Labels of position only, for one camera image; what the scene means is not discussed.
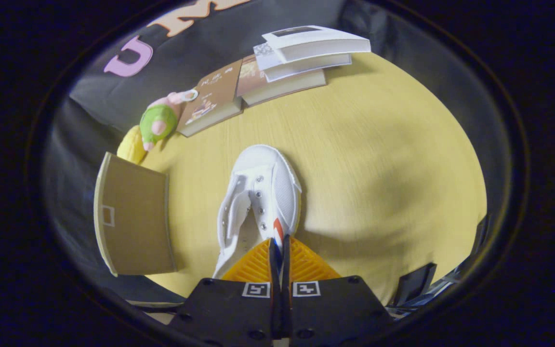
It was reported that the green and pink plush toy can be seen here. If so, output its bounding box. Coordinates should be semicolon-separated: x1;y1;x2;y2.
139;89;199;152

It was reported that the yellow plush toy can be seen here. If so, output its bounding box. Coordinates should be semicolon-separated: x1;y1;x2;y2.
116;125;149;165

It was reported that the white canvas shoe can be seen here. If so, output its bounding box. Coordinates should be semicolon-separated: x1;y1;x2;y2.
211;144;303;280

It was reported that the brown book with pale picture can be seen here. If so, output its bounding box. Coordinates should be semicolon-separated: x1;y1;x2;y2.
236;54;327;107

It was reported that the white book with dark photo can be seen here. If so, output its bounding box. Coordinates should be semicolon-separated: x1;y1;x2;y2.
262;25;371;64

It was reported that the black plastic object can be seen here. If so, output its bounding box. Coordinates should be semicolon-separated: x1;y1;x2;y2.
387;263;438;309

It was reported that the brown book with cake picture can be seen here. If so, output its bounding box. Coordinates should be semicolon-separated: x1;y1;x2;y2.
175;59;244;138

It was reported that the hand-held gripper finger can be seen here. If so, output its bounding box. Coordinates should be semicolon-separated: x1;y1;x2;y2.
280;235;396;347
168;238;278;347

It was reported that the beige fabric storage box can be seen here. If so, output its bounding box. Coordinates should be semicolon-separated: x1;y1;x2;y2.
93;152;177;278

